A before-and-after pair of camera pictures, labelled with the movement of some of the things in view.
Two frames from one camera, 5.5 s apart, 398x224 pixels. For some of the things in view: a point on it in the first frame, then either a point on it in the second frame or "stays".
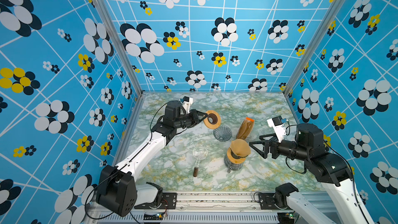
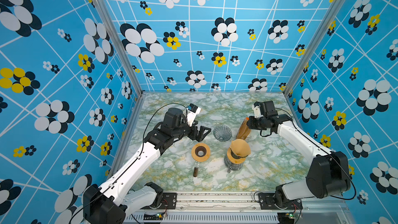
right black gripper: x=274 y=144 -> x=251 y=122
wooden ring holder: x=212 y=120 -> x=200 y=152
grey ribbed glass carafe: x=232 y=166 stays
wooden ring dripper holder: x=236 y=161 stays
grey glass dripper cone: x=222 y=133 stays
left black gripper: x=194 y=116 -> x=200 y=136
